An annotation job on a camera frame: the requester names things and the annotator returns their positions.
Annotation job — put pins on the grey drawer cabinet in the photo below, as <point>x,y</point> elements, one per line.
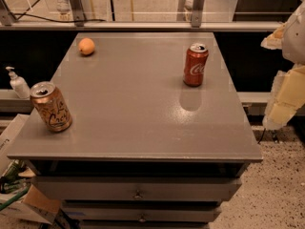
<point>133,116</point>

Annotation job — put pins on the cardboard box with clutter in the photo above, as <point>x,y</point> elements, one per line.
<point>18,198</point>

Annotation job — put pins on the orange fruit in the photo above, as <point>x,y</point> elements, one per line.
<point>86,46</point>

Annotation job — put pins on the upper grey drawer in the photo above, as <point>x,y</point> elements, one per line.
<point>138,188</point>

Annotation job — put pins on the grey drawer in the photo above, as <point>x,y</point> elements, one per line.
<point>138,188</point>
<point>143,211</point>

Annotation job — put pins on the metal railing frame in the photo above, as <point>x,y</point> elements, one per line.
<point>145,15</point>

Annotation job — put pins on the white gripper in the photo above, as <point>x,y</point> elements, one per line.
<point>295,40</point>

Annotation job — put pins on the red Coca-Cola can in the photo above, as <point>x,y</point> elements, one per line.
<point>196,58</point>

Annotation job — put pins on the orange LaCroix can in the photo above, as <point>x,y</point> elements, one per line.
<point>51,106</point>

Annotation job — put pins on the lower grey drawer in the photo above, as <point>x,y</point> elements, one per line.
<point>143,211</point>

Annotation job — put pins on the white soap pump bottle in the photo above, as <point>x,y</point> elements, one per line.
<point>18,83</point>

